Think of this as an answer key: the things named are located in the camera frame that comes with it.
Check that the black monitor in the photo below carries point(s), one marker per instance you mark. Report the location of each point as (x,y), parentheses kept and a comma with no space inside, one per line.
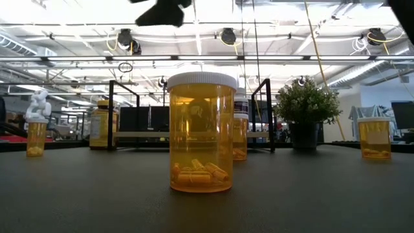
(402,115)

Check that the amber pill bottle white label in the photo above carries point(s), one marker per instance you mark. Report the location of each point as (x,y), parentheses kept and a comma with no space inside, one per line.
(375,139)

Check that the grey draped cloth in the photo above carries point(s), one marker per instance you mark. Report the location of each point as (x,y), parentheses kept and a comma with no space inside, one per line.
(354,115)

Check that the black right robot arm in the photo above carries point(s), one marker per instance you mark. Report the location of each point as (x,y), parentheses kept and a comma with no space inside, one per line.
(406,13)

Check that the small amber pill bottle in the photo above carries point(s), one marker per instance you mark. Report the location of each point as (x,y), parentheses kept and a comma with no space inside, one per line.
(35,139)

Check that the brown bottle yellow cap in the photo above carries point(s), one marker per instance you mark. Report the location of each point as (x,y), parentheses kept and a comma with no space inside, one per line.
(102,126)

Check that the potted green plant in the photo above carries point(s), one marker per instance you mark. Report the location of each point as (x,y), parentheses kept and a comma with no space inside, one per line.
(307,106)

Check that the white lumpy figure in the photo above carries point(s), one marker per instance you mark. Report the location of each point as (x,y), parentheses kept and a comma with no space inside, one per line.
(38,105)

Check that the large amber pill bottle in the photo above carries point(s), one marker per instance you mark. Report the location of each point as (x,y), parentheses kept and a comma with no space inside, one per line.
(200,129)

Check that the amber pill bottle white cap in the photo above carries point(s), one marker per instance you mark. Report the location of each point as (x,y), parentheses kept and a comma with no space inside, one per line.
(241,139)

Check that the black partition panel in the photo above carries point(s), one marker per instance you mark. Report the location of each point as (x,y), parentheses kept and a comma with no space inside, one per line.
(144,118)

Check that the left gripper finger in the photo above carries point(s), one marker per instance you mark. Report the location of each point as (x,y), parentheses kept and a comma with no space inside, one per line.
(161,14)

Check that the white bottle purple label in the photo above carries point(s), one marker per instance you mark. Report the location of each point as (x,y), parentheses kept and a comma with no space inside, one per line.
(242,105)

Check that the light wooden board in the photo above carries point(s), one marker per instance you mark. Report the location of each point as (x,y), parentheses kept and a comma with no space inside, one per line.
(139,134)

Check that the long ceiling light strip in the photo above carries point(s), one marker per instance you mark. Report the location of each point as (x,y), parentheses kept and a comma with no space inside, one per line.
(207,58)

